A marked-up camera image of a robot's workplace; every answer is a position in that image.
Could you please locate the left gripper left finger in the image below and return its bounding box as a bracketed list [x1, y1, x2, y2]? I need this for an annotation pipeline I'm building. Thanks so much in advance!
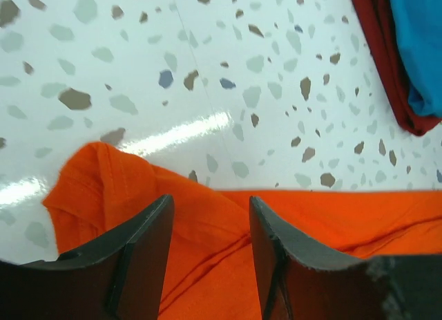
[1, 196, 173, 319]

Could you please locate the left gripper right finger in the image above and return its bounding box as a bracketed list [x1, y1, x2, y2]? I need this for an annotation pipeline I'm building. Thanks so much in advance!
[249, 197, 441, 319]

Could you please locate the orange t shirt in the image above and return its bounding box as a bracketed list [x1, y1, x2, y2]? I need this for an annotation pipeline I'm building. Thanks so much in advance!
[44, 142, 441, 319]

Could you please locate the folded dark red t shirt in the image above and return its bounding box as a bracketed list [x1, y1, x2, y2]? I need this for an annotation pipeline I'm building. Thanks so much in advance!
[352, 0, 441, 136]

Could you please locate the folded blue t shirt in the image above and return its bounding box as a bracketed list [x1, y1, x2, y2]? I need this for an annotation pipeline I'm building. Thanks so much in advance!
[390, 0, 441, 117]

